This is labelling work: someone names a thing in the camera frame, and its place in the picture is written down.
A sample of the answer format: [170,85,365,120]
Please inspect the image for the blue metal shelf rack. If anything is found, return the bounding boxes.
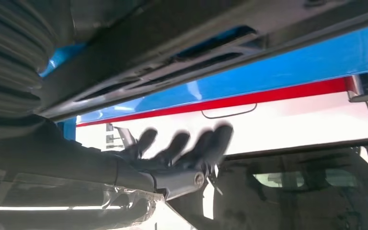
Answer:
[39,20,368,141]

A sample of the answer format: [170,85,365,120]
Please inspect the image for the white car body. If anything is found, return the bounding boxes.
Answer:
[75,91,368,230]

